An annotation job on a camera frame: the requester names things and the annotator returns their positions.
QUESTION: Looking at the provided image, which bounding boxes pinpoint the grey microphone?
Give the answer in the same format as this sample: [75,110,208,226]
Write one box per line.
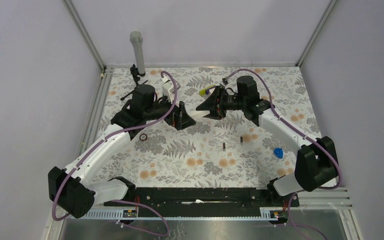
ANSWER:
[130,31,146,77]

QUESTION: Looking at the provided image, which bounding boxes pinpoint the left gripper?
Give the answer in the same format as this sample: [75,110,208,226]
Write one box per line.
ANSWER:
[144,91,196,130]

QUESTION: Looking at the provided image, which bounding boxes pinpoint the white remote control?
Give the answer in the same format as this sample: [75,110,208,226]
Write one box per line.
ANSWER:
[189,110,211,120]

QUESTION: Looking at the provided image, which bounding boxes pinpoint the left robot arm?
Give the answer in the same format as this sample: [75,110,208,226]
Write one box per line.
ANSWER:
[48,84,200,221]

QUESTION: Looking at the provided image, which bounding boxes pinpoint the floral patterned mat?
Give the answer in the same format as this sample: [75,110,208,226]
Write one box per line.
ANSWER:
[92,67,321,188]

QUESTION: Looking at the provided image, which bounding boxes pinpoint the white slotted cable duct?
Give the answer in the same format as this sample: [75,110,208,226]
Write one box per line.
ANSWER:
[81,206,288,221]

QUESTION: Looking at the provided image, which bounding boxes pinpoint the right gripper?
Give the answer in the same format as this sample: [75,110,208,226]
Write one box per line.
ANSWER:
[195,86,246,121]

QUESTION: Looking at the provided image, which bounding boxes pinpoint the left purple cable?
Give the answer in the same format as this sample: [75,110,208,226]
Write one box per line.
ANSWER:
[51,70,179,237]

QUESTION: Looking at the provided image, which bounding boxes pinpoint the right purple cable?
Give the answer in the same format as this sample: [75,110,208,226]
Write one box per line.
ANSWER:
[226,68,343,240]

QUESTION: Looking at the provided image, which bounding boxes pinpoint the blue plastic piece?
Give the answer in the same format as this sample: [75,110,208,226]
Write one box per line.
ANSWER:
[273,148,284,159]

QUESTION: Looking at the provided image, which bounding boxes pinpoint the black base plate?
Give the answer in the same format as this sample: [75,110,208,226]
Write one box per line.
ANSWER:
[123,187,290,212]

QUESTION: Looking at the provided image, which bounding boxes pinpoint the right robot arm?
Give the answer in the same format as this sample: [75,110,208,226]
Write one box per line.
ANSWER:
[195,75,341,206]

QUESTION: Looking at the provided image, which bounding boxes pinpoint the purple cable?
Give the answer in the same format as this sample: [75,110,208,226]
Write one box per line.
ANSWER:
[226,68,343,240]
[51,70,179,237]

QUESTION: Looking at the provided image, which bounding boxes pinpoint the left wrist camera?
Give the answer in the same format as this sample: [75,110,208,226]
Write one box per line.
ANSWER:
[162,80,175,102]

